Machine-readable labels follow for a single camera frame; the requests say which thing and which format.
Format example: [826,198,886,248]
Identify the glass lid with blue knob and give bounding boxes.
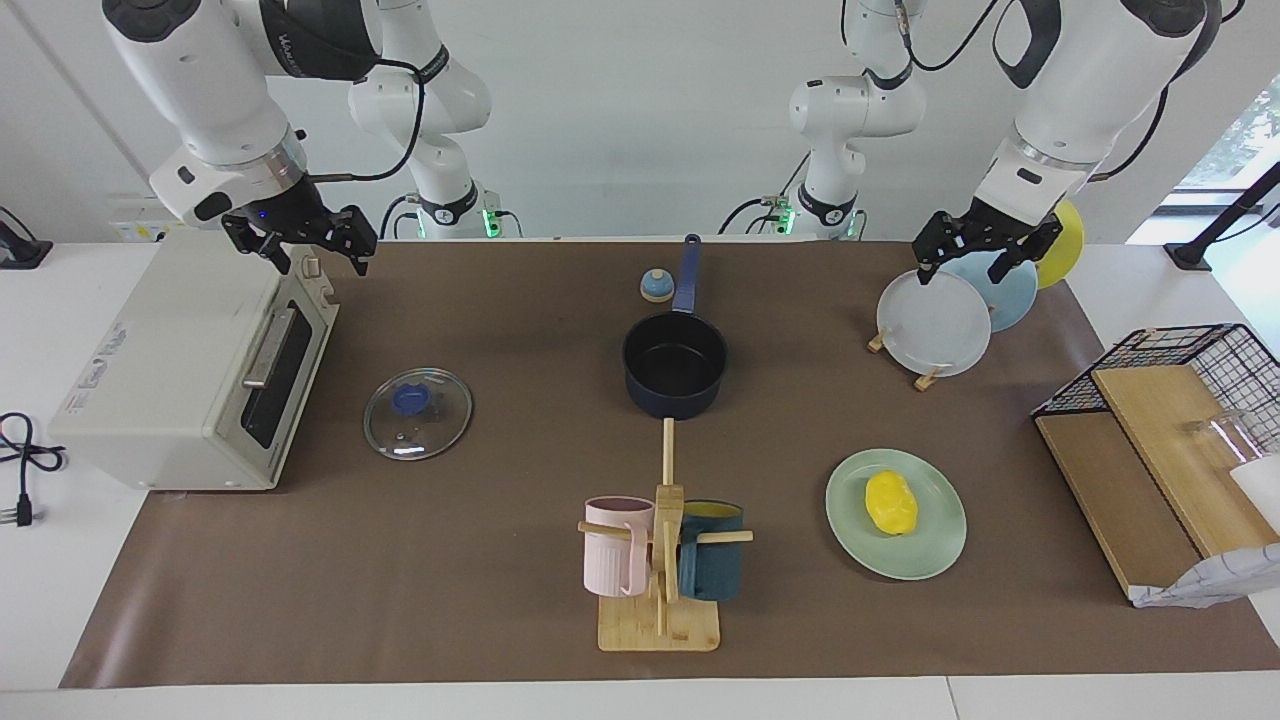
[363,368,474,462]

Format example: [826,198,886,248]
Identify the clear glass cup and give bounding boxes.
[1185,408,1271,466]

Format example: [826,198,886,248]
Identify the white wall outlet box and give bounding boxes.
[108,193,201,244]

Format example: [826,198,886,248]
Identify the black desk mount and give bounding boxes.
[0,207,53,269]

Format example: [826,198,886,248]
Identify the white patterned cloth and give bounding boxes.
[1130,543,1280,609]

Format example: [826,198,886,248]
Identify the black wire basket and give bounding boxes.
[1032,323,1280,461]

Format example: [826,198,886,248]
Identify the black power cord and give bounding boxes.
[0,412,66,528]

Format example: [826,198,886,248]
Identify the black clamp stand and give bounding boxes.
[1165,160,1280,271]

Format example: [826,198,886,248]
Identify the wooden plate rack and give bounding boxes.
[867,330,946,392]

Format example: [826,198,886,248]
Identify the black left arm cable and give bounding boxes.
[895,0,1246,183]

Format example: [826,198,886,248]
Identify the pink ribbed mug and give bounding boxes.
[583,496,656,598]

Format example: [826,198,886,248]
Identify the brown table mat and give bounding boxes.
[60,238,1280,689]

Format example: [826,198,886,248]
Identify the white container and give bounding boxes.
[1230,455,1280,533]

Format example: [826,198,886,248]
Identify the grey plate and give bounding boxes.
[876,269,992,378]

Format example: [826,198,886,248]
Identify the wooden shelf boards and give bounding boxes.
[1035,365,1280,601]

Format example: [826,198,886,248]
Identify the yellow plate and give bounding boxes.
[1035,200,1085,291]

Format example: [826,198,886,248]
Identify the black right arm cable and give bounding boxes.
[305,55,429,183]

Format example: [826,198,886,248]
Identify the dark blue saucepan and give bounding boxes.
[622,234,729,420]

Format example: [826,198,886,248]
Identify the green plate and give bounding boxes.
[825,448,968,582]

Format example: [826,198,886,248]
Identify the dark teal mug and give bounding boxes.
[677,500,746,602]

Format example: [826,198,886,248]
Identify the light blue plate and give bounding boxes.
[938,250,1039,333]

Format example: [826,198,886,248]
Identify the window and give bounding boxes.
[1175,75,1280,193]

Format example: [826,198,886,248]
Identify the beige toaster oven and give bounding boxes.
[48,232,341,492]

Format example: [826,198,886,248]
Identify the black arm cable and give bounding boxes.
[895,0,1246,183]
[305,55,429,183]

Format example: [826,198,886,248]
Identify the wooden mug tree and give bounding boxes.
[577,418,754,653]

